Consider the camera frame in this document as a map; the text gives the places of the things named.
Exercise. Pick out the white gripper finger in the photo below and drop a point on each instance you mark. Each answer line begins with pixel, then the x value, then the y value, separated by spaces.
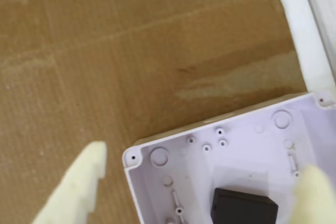
pixel 317 197
pixel 76 190

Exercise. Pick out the black rectangular block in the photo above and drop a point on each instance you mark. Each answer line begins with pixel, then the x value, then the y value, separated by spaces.
pixel 241 208

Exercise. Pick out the brown cardboard sheet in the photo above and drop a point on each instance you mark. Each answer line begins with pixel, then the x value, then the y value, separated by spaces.
pixel 105 51

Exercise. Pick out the white plastic open box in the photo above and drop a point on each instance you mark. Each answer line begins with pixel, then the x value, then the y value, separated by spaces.
pixel 236 150

